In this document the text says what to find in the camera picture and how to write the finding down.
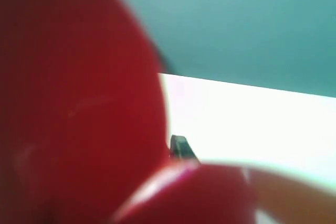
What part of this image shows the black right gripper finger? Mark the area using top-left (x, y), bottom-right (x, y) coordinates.
top-left (169, 135), bottom-right (199, 163)

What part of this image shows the red artificial anthurium flower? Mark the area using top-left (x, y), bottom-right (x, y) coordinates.
top-left (1, 0), bottom-right (335, 223)

